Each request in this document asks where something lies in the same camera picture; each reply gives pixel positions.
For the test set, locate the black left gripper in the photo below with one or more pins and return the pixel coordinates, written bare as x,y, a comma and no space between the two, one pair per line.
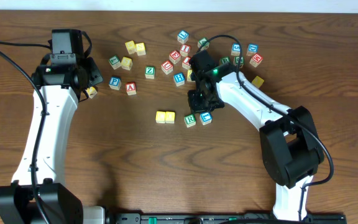
93,74

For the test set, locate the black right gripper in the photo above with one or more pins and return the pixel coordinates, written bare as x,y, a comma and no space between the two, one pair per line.
202,101

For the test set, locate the blue l block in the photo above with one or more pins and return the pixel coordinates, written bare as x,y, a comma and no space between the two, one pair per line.
206,118
182,36

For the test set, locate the green R block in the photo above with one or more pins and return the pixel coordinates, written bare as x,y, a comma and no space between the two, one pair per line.
189,120

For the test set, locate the yellow O block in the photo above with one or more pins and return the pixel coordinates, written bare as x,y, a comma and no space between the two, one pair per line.
169,117

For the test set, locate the yellow C block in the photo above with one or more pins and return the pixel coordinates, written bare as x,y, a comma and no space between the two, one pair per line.
160,116

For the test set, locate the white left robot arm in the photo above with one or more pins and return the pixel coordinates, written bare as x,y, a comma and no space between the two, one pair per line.
37,193

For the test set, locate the yellow K block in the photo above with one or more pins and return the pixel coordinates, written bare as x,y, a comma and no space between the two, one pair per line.
91,92

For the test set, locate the blue P block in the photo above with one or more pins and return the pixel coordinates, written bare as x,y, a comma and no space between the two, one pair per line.
115,83

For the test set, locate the blue H block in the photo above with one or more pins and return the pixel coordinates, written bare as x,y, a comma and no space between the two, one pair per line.
179,79

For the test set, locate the red I block lower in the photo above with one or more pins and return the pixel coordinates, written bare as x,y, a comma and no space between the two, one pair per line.
186,63

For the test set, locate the red i block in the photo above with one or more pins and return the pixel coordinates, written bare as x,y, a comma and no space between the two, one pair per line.
185,50
186,63

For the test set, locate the yellow block near gripper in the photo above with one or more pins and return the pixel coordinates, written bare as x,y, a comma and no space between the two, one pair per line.
126,63

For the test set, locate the green B block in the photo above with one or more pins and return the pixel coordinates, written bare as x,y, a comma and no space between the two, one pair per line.
224,60

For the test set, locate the red A block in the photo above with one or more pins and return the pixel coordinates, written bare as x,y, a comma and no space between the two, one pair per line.
131,88

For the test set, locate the red U block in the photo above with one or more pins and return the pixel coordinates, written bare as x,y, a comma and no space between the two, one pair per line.
167,67

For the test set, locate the yellow W block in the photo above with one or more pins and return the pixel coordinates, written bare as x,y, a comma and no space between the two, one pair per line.
130,46

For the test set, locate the green J block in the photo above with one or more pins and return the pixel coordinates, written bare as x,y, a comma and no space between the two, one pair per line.
238,61

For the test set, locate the red E block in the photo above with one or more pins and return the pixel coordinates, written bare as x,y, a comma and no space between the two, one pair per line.
174,57

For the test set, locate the red I block upper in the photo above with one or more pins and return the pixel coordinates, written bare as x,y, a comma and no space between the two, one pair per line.
185,50

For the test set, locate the yellow block far right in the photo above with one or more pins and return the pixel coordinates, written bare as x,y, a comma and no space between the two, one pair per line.
257,82

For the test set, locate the green 4 block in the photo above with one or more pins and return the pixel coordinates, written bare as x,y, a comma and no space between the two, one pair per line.
203,43

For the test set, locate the blue 5 block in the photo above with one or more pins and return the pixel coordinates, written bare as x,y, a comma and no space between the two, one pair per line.
236,50

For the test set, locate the yellow S block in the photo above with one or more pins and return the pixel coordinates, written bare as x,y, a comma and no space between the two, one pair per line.
140,49

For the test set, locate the green Z block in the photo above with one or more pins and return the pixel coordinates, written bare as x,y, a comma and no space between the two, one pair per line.
150,72

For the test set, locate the red M block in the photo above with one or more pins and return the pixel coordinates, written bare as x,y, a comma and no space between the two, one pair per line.
256,59

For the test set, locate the blue D block right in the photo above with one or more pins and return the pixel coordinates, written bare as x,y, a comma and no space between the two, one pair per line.
252,49

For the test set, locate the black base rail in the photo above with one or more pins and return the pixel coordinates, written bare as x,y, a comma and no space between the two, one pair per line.
136,218

